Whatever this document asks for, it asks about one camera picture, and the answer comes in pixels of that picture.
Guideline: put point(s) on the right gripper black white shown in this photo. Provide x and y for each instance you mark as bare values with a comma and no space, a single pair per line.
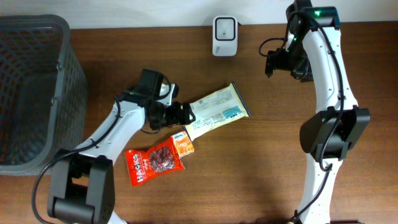
280,63

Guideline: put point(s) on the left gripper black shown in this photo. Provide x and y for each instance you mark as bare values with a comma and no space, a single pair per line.
178,112

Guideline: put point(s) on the orange tissue pack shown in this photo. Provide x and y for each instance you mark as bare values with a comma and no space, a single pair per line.
182,143

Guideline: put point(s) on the red Hacks candy bag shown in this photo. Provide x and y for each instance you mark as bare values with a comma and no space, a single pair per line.
158,160

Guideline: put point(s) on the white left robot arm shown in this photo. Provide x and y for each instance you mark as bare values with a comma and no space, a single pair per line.
82,180

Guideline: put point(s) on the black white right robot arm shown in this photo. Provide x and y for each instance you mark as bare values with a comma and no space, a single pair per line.
311,52

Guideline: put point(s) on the white barcode scanner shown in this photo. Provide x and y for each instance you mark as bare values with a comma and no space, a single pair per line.
225,36

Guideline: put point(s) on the grey plastic mesh basket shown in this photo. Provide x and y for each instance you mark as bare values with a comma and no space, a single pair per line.
43,93

